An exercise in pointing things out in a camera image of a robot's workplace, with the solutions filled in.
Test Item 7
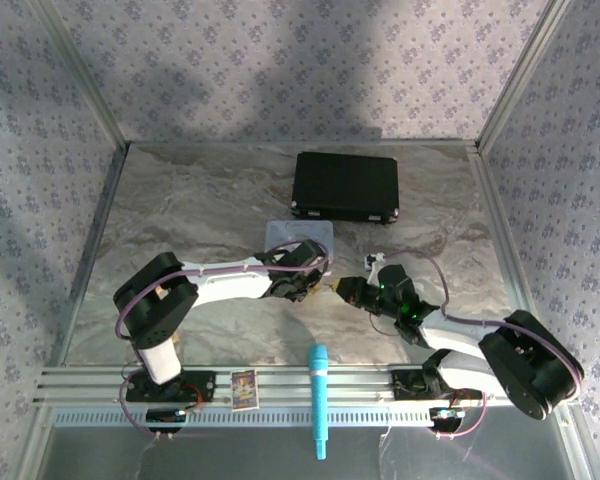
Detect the pale cartoon tin box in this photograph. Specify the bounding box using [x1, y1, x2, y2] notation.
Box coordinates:
[263, 219, 335, 266]

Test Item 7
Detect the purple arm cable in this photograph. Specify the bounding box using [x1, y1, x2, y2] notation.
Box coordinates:
[115, 239, 331, 442]
[379, 249, 585, 442]

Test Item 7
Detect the slotted grey cable duct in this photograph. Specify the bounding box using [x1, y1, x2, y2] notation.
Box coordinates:
[54, 410, 567, 430]

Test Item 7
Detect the aluminium left side rail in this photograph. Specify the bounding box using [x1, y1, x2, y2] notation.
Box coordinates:
[44, 143, 130, 367]

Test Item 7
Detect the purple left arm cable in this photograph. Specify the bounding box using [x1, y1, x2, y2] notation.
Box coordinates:
[115, 239, 331, 442]

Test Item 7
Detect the blue toy microphone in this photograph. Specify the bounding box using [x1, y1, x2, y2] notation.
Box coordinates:
[307, 343, 330, 461]

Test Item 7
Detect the aluminium corner post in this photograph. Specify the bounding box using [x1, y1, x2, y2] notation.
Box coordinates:
[476, 0, 576, 151]
[32, 0, 131, 147]

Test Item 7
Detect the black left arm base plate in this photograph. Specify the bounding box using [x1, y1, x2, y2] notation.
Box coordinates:
[124, 370, 217, 404]

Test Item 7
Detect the black left electronics module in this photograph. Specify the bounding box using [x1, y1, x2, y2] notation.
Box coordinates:
[146, 407, 187, 426]

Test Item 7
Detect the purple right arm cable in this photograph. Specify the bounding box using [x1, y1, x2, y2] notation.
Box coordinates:
[379, 249, 585, 442]

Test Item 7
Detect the aluminium left corner post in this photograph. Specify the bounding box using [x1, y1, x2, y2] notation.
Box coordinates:
[32, 0, 131, 147]

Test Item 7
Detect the aluminium front frame rail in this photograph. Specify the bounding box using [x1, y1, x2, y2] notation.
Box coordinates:
[33, 364, 580, 407]

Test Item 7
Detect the black hard case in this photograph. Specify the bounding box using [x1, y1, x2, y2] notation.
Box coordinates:
[290, 151, 400, 225]

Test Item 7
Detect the aluminium right side rail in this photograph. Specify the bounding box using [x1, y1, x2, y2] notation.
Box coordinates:
[467, 143, 565, 366]

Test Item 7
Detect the black electronics module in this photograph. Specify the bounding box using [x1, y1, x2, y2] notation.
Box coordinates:
[146, 407, 187, 426]
[429, 406, 465, 425]

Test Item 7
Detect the black right electronics module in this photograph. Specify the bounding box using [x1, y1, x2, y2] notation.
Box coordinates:
[429, 406, 465, 425]

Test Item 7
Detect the aluminium right corner post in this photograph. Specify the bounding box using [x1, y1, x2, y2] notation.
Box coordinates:
[476, 0, 576, 151]

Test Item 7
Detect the small cartoon picture card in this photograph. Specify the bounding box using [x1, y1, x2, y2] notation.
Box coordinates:
[229, 369, 259, 412]

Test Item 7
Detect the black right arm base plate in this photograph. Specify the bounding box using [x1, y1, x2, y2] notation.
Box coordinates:
[392, 368, 483, 401]

